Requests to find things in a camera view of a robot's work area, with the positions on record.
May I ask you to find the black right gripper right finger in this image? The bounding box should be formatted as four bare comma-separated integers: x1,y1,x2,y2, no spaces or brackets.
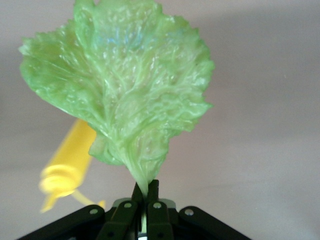
146,179,251,240

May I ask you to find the green lettuce leaf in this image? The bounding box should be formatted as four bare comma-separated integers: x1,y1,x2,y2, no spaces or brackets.
18,0,215,196

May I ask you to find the yellow squeeze bottle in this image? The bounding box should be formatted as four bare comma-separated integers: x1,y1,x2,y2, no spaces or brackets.
38,118,106,213

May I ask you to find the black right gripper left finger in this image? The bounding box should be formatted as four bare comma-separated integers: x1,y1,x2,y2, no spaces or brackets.
17,181,145,240

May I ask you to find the brown table cover sheet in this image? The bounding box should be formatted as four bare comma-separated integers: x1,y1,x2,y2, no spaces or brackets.
0,0,320,240

